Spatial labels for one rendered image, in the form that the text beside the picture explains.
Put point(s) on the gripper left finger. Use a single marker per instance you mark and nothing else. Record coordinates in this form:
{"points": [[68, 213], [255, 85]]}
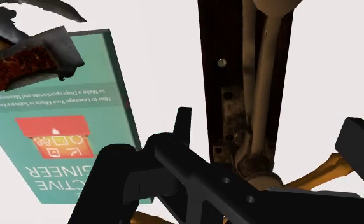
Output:
{"points": [[169, 173]]}

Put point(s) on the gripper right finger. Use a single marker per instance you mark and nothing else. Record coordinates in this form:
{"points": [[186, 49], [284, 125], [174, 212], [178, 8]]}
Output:
{"points": [[363, 149]]}

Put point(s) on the dark brown beige long tool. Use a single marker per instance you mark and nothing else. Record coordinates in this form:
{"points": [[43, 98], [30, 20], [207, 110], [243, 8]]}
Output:
{"points": [[262, 93]]}

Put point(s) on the teal book with red picture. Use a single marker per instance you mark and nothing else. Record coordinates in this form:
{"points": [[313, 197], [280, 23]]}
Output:
{"points": [[101, 77]]}

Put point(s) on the dark grey brown ragged object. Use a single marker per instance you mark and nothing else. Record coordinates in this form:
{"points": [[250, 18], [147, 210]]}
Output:
{"points": [[20, 65]]}

